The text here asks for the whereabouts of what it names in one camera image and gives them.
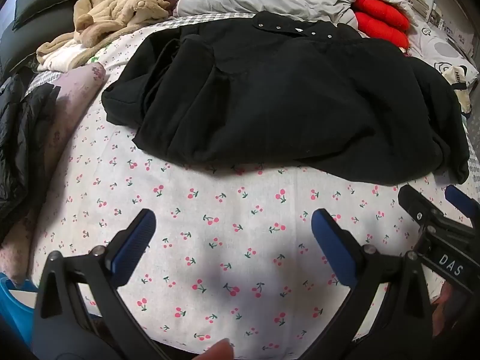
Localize person's left hand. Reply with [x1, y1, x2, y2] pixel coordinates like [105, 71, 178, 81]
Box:
[200, 338, 235, 360]

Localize beige plush toy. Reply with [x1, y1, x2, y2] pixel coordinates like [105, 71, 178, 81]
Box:
[35, 0, 177, 73]

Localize blue plastic object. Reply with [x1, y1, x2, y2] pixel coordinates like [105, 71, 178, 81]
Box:
[0, 272, 39, 346]

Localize white pillow with grey dots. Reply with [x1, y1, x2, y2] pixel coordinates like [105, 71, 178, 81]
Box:
[407, 19, 480, 84]

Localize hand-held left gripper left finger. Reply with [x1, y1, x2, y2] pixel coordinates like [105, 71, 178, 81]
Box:
[32, 208, 167, 360]

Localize pink floral pillow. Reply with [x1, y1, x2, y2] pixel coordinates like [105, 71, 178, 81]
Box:
[0, 63, 108, 289]

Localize person's right hand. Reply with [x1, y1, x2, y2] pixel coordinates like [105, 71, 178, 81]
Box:
[432, 288, 465, 340]

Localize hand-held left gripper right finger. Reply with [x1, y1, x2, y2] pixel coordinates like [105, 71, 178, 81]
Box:
[300, 208, 434, 360]

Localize black puffer jacket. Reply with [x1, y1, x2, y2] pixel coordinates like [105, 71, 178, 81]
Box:
[0, 71, 62, 226]

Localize white cardboard box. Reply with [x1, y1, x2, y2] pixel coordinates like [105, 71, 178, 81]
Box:
[427, 4, 476, 58]

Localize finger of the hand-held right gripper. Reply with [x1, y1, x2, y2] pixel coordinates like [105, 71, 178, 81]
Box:
[398, 185, 446, 230]
[444, 185, 480, 230]

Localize white tote bag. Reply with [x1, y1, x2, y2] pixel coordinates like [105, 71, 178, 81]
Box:
[440, 64, 474, 115]

